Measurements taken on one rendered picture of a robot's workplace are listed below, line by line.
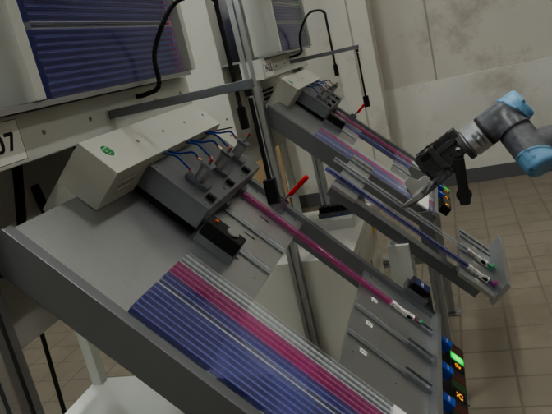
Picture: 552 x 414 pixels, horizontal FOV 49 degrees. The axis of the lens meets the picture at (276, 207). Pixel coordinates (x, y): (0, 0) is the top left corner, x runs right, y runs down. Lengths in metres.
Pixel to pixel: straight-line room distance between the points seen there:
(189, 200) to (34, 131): 0.29
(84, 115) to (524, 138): 0.90
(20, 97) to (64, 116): 0.12
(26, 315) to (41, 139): 0.33
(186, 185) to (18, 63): 0.36
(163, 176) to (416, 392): 0.60
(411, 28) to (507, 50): 0.77
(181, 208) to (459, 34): 4.33
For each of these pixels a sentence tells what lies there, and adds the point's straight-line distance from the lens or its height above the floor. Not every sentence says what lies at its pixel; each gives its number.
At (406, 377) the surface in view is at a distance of 1.19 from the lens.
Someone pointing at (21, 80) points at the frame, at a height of 1.42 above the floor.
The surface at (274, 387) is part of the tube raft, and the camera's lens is 0.90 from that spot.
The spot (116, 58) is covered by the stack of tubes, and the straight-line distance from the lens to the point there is 1.16.
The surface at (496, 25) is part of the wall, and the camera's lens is 5.26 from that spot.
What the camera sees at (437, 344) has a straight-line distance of 1.34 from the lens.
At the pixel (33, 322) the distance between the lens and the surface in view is 1.16.
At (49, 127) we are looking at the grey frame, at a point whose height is 1.35.
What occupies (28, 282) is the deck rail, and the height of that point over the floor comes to 1.16.
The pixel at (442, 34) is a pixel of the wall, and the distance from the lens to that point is 5.25.
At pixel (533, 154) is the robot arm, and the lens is 1.40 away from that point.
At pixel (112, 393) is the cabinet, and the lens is 1.75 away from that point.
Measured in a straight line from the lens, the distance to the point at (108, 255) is 0.94.
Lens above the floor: 1.37
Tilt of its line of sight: 14 degrees down
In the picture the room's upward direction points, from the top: 13 degrees counter-clockwise
